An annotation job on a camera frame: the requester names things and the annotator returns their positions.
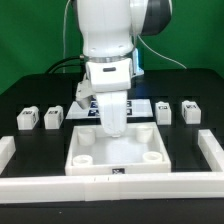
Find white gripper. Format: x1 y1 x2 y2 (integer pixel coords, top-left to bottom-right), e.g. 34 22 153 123
86 58 132 137

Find white square tabletop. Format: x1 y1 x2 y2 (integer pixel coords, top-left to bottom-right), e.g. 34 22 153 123
65 122 171 176

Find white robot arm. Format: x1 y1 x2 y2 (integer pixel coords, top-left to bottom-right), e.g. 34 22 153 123
72 0 172 136

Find white sheet with tags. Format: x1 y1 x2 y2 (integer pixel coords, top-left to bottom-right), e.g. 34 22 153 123
66 99 153 119

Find white U-shaped obstacle fence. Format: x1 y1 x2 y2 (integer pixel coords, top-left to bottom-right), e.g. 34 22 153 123
0 129 224 204

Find black cables at base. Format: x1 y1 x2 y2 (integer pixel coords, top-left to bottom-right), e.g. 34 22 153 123
44 55 88 75

